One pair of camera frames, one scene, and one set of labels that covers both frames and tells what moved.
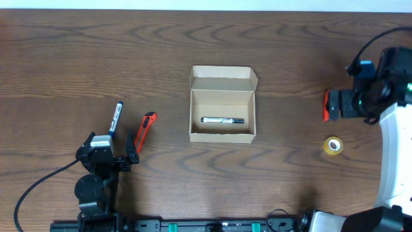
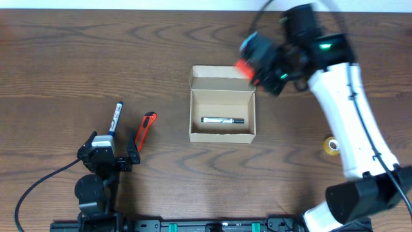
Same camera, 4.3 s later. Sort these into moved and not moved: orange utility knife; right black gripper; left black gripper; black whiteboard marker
Moved: right black gripper
Not moved: black whiteboard marker; left black gripper; orange utility knife
